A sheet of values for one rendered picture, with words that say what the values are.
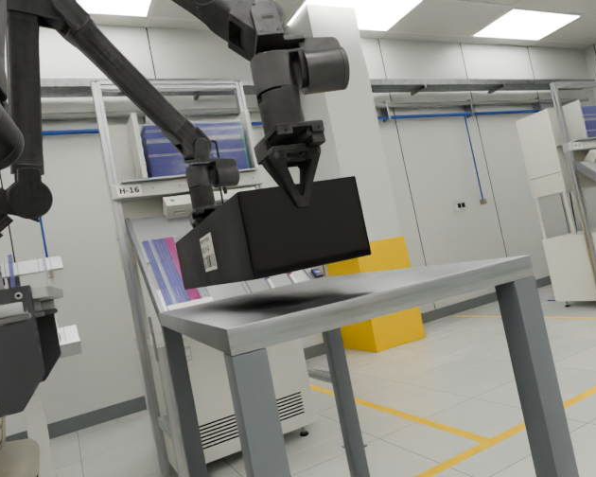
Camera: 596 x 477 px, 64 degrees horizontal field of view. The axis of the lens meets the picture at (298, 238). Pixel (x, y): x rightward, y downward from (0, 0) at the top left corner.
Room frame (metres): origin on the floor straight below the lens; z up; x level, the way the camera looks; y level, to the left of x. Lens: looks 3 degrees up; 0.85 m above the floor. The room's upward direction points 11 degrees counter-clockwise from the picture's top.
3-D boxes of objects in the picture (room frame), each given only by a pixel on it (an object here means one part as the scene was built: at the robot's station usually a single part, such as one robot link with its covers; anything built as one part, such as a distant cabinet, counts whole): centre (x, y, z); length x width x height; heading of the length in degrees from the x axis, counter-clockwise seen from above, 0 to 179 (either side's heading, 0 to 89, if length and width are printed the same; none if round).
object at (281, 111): (0.63, -0.01, 1.04); 0.10 x 0.07 x 0.07; 23
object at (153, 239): (2.38, 0.44, 0.65); 1.01 x 0.73 x 1.29; 27
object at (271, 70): (0.63, -0.02, 1.10); 0.07 x 0.06 x 0.07; 103
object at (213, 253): (0.89, 0.09, 0.90); 0.57 x 0.17 x 0.11; 23
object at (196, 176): (1.15, 0.20, 1.10); 0.07 x 0.06 x 0.07; 123
